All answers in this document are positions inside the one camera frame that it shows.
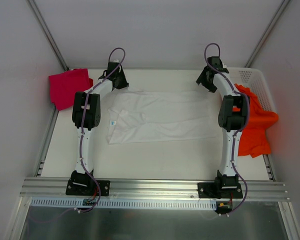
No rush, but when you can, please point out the white t-shirt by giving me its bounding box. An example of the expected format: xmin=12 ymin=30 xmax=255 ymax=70
xmin=107 ymin=87 xmax=217 ymax=145

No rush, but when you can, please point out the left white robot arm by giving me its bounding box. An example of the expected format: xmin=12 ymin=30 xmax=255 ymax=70
xmin=66 ymin=60 xmax=129 ymax=197

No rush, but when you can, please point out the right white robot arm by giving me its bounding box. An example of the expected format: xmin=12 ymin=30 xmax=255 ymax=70
xmin=196 ymin=56 xmax=250 ymax=199

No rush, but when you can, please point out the white plastic basket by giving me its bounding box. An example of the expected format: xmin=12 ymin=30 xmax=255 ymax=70
xmin=228 ymin=67 xmax=277 ymax=113

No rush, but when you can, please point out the folded magenta t-shirt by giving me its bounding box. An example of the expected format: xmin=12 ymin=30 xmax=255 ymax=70
xmin=48 ymin=68 xmax=93 ymax=111

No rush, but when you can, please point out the orange t-shirt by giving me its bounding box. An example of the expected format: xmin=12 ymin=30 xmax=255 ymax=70
xmin=235 ymin=84 xmax=279 ymax=158

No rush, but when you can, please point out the left metal frame post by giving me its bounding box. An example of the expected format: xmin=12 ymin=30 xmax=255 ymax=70
xmin=26 ymin=0 xmax=70 ymax=71

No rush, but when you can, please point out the metal frame post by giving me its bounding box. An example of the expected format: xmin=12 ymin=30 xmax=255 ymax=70
xmin=26 ymin=0 xmax=70 ymax=71
xmin=244 ymin=0 xmax=292 ymax=68

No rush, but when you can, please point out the right metal frame post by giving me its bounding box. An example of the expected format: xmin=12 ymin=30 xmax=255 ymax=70
xmin=244 ymin=0 xmax=292 ymax=68

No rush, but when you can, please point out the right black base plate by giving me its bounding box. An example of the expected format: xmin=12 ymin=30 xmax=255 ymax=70
xmin=197 ymin=182 xmax=243 ymax=199

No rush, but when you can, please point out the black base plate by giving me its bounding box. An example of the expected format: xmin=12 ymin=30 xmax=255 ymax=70
xmin=197 ymin=182 xmax=243 ymax=199
xmin=65 ymin=179 xmax=110 ymax=197

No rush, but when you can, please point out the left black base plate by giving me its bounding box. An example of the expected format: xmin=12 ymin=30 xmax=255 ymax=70
xmin=65 ymin=179 xmax=110 ymax=197

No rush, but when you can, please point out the aluminium mounting rail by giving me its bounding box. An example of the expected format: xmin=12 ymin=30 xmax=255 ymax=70
xmin=20 ymin=177 xmax=291 ymax=202

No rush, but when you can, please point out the white slotted cable duct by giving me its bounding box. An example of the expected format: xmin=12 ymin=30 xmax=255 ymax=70
xmin=30 ymin=197 xmax=217 ymax=211

